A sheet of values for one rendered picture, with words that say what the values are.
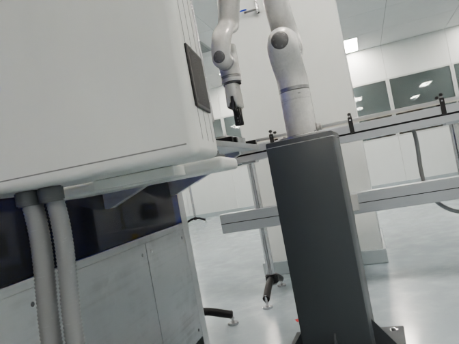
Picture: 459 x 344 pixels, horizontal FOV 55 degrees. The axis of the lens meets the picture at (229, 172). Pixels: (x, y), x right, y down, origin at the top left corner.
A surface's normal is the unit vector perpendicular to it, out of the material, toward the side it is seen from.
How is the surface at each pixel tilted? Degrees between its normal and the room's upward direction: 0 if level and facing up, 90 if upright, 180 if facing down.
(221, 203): 90
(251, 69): 90
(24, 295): 90
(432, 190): 90
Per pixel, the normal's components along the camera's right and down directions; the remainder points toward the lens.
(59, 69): -0.17, 0.01
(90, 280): 0.94, -0.18
